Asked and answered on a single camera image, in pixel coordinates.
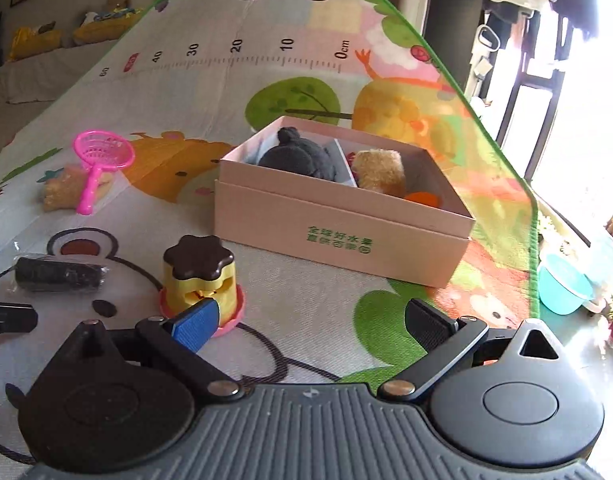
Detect yellow pudding toy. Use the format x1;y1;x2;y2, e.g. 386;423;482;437
159;234;246;337

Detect black plush toy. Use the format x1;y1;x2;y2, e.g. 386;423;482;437
256;127;355;184

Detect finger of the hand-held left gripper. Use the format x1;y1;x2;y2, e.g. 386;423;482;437
0;301;38;345

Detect cartoon printed play mat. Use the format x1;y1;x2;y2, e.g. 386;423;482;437
0;0;540;467

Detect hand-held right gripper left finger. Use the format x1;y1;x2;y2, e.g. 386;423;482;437
51;297;244;403

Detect teal plastic basin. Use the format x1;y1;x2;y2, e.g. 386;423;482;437
539;254;595;315

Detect white card divider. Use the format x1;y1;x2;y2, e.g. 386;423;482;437
323;137;360;188

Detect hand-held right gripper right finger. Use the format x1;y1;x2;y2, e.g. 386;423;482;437
378;298;562;402

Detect black roll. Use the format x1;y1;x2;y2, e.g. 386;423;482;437
9;255;108;294

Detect tan plush toy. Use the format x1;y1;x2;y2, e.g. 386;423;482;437
41;164;118;212
349;149;407;196

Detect pink toy strainer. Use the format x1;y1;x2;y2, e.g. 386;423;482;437
71;130;136;216

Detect orange plastic toy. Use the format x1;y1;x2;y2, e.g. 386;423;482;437
404;190;445;209

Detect yellow pillow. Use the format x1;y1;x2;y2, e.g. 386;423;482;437
10;26;63;59
73;9;143;44

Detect grey sofa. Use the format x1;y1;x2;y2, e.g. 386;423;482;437
0;35;137;171

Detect pink cardboard box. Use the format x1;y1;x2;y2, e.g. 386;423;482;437
212;115;476;289

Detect white plastic handle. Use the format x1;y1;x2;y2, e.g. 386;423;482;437
475;24;502;52

